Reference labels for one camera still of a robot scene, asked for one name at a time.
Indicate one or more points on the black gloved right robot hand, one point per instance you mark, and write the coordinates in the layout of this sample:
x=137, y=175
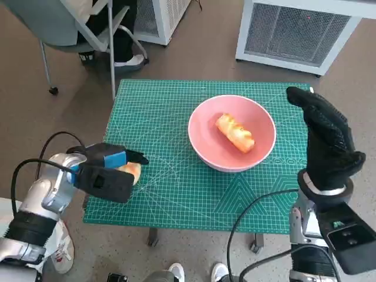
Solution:
x=329, y=147

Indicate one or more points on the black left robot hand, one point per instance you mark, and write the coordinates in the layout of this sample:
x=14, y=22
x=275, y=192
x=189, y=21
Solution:
x=100, y=152

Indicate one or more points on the round toy bread bun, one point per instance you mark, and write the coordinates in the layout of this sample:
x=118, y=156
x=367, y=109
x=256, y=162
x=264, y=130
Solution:
x=133, y=170

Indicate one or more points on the long toy bread loaf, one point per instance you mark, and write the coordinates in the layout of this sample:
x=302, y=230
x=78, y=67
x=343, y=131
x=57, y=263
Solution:
x=235, y=132

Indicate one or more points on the pink bowl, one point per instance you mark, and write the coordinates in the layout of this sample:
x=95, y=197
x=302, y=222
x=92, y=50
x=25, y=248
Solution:
x=205, y=141

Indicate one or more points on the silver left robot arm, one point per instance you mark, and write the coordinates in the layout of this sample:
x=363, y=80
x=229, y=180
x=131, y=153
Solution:
x=50, y=191

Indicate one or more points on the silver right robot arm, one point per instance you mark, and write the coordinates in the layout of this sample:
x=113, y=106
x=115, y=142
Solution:
x=304, y=226

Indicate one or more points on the green cutting mat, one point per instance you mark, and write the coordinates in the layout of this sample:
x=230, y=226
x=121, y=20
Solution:
x=164, y=117

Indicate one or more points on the grey table leg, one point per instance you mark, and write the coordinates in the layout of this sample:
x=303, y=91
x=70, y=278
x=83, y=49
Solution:
x=152, y=237

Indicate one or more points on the standing person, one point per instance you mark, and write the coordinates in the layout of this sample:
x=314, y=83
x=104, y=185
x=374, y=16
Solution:
x=63, y=249

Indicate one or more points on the table leg with caster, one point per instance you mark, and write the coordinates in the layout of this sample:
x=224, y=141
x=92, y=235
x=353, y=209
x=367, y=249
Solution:
x=257, y=242

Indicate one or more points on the seated person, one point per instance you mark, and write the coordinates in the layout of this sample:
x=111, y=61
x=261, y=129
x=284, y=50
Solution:
x=123, y=35

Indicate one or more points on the large white mesh cabinet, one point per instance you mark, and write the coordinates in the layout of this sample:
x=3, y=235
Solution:
x=293, y=29

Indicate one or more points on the small black device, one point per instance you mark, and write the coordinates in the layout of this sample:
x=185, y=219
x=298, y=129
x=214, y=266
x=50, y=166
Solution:
x=117, y=277

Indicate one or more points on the grey chair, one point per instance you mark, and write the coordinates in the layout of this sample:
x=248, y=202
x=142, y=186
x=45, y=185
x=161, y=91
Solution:
x=44, y=23

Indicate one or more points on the white shoe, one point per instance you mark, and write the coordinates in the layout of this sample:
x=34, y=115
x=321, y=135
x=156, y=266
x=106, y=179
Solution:
x=219, y=271
x=177, y=271

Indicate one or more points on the small white mesh cabinet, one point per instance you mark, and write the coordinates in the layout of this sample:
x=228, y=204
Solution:
x=164, y=17

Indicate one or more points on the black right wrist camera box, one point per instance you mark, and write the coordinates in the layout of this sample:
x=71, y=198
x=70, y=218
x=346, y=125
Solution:
x=352, y=241

